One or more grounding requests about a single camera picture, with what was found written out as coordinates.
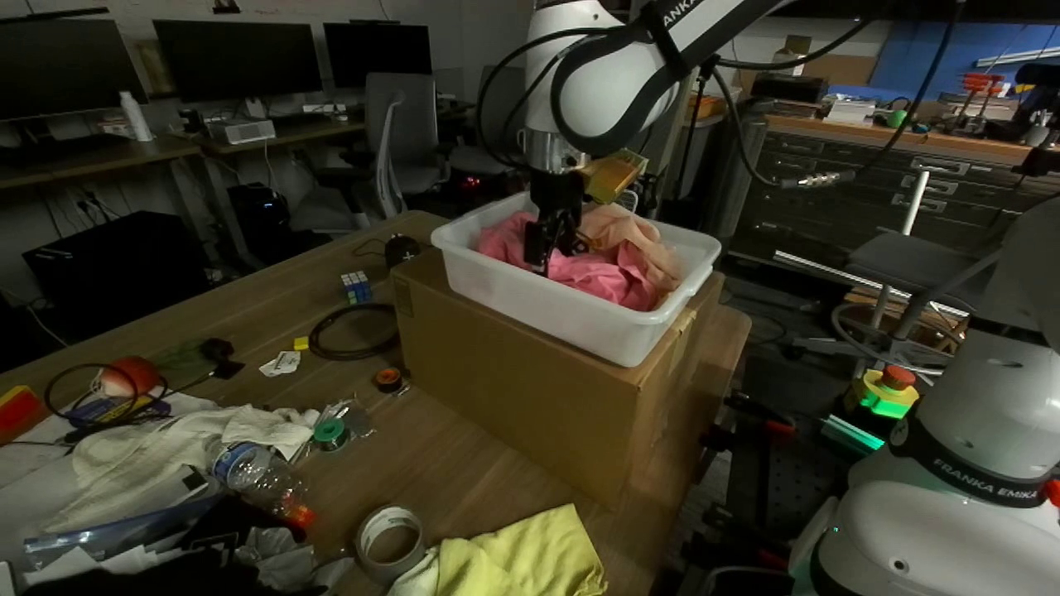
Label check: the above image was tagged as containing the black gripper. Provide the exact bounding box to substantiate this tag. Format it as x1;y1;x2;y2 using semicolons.
523;173;589;273

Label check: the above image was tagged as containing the pink cloth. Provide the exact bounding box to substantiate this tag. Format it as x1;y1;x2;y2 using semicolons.
474;210;671;314

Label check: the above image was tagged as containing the yellow cloth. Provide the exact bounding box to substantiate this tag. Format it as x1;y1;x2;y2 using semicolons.
433;503;608;596

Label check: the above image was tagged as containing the peach printed cloth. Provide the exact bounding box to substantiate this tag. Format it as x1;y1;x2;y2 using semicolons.
579;205;684;291

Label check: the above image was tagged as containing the pale green fluffy towel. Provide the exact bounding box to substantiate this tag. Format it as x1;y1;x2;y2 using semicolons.
388;548;440;596

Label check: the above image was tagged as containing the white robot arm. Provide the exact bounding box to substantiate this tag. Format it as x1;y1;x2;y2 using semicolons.
517;0;1060;596

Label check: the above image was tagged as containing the white plastic bowl tub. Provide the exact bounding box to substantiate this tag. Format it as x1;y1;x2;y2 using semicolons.
430;193;722;367

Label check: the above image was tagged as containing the grey office chair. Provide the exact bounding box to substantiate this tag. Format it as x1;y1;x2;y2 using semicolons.
363;72;440;216

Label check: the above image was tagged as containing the cardboard box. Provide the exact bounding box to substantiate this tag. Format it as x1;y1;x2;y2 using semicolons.
394;262;752;506

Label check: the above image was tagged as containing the rubiks cube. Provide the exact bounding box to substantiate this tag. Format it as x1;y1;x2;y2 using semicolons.
342;272;372;303

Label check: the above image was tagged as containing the small orange black roll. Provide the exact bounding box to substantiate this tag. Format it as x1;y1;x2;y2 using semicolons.
374;367;403;392

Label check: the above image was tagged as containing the white tape roll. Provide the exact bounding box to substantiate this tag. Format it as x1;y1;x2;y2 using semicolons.
354;503;425;582

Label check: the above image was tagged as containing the emergency stop button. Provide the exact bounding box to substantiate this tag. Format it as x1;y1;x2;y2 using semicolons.
859;363;922;421

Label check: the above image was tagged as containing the clear plastic bottle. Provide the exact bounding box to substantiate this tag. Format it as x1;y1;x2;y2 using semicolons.
209;440;316;534

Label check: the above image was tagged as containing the middle black monitor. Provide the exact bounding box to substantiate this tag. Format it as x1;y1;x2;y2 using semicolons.
156;18;320;101

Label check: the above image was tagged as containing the white spray bottle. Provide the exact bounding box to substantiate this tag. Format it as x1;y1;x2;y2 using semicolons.
119;90;156;143

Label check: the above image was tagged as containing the left black monitor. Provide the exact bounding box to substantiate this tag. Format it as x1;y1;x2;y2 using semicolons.
0;18;144;120

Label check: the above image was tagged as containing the white cloth on table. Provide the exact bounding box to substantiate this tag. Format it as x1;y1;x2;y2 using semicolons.
0;392;317;552

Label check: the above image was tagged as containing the black cable ring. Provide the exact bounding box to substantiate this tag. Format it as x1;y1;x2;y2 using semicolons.
304;301;401;363

